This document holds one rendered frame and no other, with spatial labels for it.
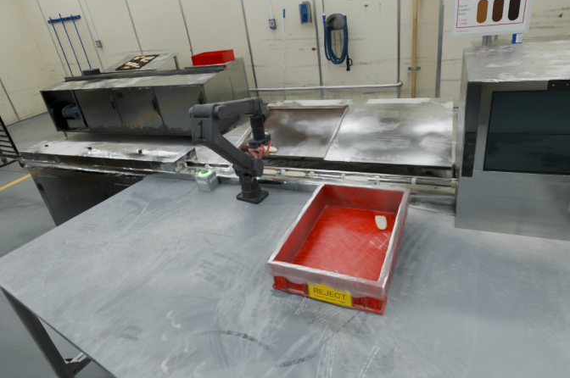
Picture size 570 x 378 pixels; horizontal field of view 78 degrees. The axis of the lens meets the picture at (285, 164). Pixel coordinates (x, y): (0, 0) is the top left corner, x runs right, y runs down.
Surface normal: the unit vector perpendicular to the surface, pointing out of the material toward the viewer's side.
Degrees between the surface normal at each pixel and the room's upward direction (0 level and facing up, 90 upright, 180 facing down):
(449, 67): 90
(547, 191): 92
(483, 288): 0
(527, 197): 90
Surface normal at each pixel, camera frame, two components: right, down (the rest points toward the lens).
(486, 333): -0.14, -0.89
